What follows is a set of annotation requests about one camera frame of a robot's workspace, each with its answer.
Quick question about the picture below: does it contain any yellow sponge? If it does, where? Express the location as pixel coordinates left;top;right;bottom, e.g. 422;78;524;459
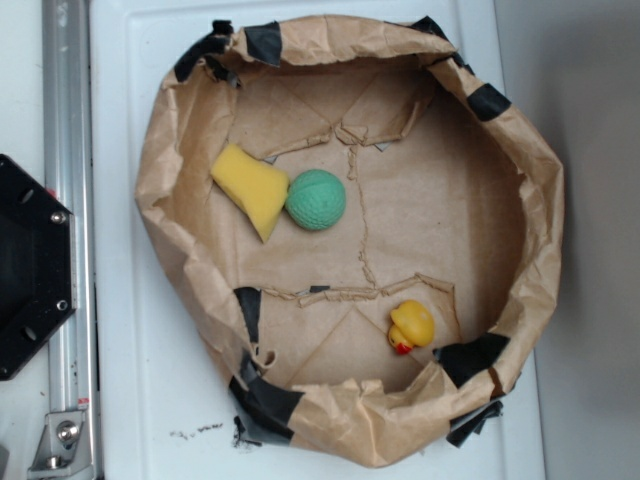
210;144;290;243

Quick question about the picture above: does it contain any green foam ball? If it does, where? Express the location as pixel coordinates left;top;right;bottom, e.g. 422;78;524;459
285;169;346;231

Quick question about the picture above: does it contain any yellow rubber duck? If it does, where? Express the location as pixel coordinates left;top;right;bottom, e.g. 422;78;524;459
387;300;435;355

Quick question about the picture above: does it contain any brown paper bag tray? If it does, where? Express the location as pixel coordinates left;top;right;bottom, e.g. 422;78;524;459
135;15;564;467

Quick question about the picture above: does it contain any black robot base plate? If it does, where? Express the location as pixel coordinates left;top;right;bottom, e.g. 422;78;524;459
1;155;75;381

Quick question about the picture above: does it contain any aluminium extrusion rail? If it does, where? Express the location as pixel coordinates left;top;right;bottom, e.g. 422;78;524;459
42;1;104;479

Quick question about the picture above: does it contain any metal corner bracket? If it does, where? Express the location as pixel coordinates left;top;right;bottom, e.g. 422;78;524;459
27;410;91;479

